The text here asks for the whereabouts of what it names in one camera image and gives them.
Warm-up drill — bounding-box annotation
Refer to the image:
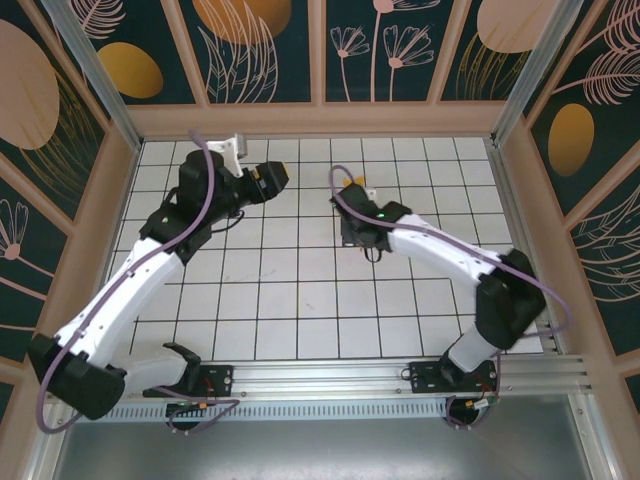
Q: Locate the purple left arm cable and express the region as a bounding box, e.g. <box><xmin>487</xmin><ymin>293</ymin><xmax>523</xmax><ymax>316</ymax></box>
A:
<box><xmin>38</xmin><ymin>128</ymin><xmax>242</xmax><ymax>435</ymax></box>

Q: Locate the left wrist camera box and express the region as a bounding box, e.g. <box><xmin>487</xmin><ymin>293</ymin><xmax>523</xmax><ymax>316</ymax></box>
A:
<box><xmin>206</xmin><ymin>132</ymin><xmax>250</xmax><ymax>177</ymax></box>

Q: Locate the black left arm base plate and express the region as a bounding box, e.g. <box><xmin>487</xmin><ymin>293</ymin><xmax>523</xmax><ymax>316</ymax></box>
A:
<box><xmin>142</xmin><ymin>363</ymin><xmax>236</xmax><ymax>399</ymax></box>

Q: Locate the grey metal sheet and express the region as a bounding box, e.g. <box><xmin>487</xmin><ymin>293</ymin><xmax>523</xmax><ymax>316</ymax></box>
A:
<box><xmin>47</xmin><ymin>418</ymin><xmax>601</xmax><ymax>480</ymax></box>

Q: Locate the aluminium mounting rail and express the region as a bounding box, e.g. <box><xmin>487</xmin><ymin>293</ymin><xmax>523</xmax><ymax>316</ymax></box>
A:
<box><xmin>47</xmin><ymin>352</ymin><xmax>596</xmax><ymax>402</ymax></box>

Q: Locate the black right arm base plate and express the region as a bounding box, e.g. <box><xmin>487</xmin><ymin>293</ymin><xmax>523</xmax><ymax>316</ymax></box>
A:
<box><xmin>408</xmin><ymin>360</ymin><xmax>502</xmax><ymax>397</ymax></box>

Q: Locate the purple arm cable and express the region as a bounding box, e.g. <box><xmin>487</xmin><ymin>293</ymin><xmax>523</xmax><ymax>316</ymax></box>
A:
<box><xmin>38</xmin><ymin>128</ymin><xmax>242</xmax><ymax>435</ymax></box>
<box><xmin>328</xmin><ymin>164</ymin><xmax>575</xmax><ymax>432</ymax></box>

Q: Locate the aluminium side rail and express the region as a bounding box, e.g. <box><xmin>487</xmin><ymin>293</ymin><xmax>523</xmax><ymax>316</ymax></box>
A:
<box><xmin>487</xmin><ymin>139</ymin><xmax>569</xmax><ymax>355</ymax></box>

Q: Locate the aluminium frame post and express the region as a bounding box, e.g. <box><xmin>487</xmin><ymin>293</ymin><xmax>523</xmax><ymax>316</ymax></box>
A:
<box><xmin>40</xmin><ymin>0</ymin><xmax>145</xmax><ymax>152</ymax></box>
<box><xmin>491</xmin><ymin>0</ymin><xmax>599</xmax><ymax>147</ymax></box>

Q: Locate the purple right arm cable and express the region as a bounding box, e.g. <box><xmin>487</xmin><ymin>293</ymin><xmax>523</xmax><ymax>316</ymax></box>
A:
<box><xmin>328</xmin><ymin>164</ymin><xmax>575</xmax><ymax>432</ymax></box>

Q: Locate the slotted grey cable duct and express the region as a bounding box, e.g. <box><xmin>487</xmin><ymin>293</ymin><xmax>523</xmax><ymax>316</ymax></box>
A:
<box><xmin>107</xmin><ymin>397</ymin><xmax>452</xmax><ymax>422</ymax></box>

